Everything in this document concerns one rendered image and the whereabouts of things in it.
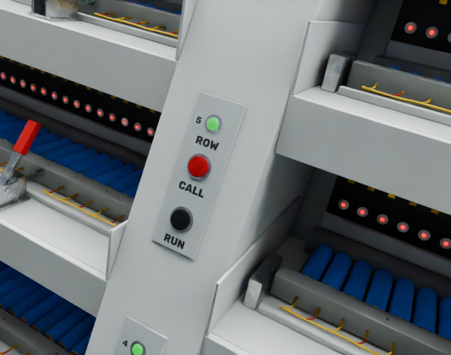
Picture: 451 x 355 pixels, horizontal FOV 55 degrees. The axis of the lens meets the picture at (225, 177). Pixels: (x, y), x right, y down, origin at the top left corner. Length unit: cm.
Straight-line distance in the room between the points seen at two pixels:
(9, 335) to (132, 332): 23
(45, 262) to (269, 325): 21
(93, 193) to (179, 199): 15
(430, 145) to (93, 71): 28
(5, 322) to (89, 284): 20
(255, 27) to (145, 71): 10
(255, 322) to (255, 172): 13
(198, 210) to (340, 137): 12
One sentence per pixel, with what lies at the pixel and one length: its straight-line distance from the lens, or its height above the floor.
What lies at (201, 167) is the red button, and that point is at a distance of 32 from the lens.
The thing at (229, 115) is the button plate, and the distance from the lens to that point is 32.
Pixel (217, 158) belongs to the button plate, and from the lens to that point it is 32.
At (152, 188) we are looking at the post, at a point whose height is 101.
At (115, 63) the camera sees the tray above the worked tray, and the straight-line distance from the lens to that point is 39.
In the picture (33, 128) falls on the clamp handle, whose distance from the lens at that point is 48.
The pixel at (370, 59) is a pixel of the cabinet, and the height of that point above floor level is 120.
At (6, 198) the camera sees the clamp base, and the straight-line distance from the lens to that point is 48.
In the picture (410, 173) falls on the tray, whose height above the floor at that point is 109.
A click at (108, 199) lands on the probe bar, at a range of 45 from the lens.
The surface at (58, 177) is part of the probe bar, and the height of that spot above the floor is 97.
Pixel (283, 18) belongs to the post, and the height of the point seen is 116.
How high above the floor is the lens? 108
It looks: 7 degrees down
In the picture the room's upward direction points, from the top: 19 degrees clockwise
